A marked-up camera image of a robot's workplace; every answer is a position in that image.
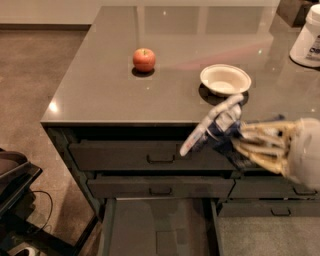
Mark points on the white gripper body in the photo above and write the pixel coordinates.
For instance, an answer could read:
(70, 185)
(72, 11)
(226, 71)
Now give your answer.
(306, 151)

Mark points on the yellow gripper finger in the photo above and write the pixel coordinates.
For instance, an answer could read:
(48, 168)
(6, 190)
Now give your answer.
(270, 158)
(276, 132)

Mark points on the blue chip bag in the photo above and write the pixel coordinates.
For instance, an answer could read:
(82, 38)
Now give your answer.
(217, 129)

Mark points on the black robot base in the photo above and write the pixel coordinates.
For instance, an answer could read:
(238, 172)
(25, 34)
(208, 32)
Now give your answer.
(17, 174)

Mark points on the middle right drawer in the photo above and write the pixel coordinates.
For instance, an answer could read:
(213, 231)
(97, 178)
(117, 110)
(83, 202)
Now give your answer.
(269, 187)

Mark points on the bottom right drawer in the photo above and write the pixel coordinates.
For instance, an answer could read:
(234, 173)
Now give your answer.
(270, 209)

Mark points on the dark box on counter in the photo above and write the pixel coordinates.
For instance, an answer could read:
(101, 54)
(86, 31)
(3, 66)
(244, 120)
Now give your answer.
(294, 12)

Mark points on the grey counter cabinet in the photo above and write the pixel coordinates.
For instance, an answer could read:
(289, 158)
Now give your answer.
(103, 97)

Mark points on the open bottom left drawer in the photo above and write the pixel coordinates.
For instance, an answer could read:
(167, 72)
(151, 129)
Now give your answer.
(160, 227)

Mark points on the top left drawer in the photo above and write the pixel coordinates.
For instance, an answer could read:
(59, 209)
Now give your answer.
(144, 156)

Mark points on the middle left drawer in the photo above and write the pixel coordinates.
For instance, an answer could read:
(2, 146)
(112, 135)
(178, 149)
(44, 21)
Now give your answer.
(160, 186)

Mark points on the white paper bowl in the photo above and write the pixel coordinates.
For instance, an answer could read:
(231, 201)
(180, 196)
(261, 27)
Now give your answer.
(225, 80)

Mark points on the white plastic canister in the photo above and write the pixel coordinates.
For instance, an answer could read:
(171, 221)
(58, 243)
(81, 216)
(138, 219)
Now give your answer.
(306, 49)

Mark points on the red apple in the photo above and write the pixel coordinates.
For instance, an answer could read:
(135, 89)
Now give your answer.
(144, 60)

